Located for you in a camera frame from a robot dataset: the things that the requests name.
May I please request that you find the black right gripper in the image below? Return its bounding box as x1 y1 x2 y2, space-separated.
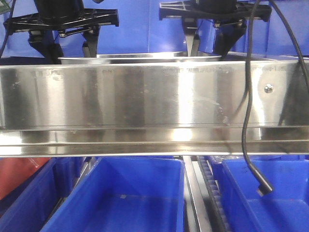
159 0 272 58

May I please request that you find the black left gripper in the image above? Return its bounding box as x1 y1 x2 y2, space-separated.
4 0 119 64

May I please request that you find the silver metal tray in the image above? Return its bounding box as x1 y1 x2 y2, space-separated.
59 52 221 65

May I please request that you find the upper blue crate right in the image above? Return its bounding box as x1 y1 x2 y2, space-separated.
252 0 309 56

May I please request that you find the blue crate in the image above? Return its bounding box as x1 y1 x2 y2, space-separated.
252 0 309 56
3 0 214 57

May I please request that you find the upper blue crate centre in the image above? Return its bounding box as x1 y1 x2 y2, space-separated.
3 0 214 57

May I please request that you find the red sheet object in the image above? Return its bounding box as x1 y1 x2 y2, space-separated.
0 158 50 200

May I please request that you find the roller conveyor track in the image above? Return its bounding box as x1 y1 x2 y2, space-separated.
183 156 230 232

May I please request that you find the lower blue bin centre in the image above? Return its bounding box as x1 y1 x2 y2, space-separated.
42 157 184 232

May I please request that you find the blue bin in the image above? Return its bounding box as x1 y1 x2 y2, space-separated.
42 157 184 232
206 157 309 232
0 157 84 232

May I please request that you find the lower blue bin left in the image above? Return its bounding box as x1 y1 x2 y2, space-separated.
0 157 84 232

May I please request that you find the lower blue bin right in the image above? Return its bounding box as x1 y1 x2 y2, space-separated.
206 157 309 232

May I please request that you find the stainless steel shelf front rail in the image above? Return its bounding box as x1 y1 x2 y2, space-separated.
0 60 309 158

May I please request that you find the screw in steel rail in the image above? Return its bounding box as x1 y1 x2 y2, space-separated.
264 84 274 94

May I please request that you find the black cable with plug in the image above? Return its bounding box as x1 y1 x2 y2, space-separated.
241 0 274 197

